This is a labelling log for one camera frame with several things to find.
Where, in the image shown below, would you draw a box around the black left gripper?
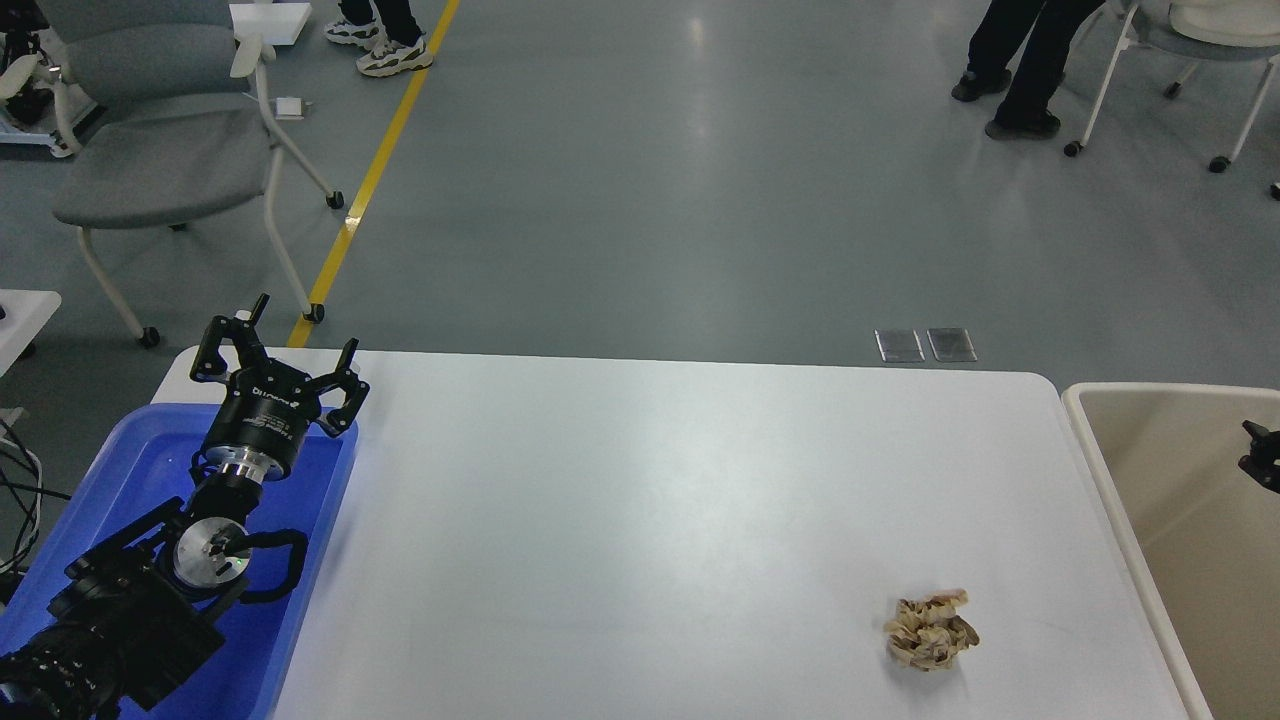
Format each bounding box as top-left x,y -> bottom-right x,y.
189,293 -> 370,482

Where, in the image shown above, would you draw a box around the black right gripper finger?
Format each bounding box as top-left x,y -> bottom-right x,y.
1238,420 -> 1279,493

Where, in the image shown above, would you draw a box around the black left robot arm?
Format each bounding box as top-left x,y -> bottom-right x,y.
3,295 -> 370,719

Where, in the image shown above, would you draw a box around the beige plastic bin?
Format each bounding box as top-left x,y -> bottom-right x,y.
1062,382 -> 1279,719

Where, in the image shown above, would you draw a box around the blue plastic bin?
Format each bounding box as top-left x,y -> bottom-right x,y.
1,404 -> 358,719

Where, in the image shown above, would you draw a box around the white side table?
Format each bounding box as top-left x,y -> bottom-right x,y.
1,288 -> 61,375

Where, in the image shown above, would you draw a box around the small white floor device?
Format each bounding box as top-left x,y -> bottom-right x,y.
273,96 -> 308,120

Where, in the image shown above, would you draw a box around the grey office chair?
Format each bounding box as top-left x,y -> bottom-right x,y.
38,1 -> 344,348

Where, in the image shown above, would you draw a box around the metal floor plate right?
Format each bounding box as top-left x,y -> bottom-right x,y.
925,327 -> 978,363

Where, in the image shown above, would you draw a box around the metal floor plate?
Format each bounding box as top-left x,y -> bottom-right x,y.
925,327 -> 978,363
874,329 -> 925,364

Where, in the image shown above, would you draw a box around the crumpled brown paper ball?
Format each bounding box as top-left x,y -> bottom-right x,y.
882,588 -> 980,673

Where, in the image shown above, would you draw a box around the person with white sneakers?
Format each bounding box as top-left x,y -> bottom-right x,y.
323,1 -> 435,78

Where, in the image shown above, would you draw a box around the metal floor plate left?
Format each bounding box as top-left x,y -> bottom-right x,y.
874,329 -> 925,364

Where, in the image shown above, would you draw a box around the white chair on casters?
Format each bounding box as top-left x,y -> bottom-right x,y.
1050,0 -> 1280,176

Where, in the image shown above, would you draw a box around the person in black clothes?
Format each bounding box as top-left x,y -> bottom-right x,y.
950,1 -> 1102,140

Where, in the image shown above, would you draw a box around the black cables at left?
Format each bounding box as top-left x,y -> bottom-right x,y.
0,415 -> 73,577

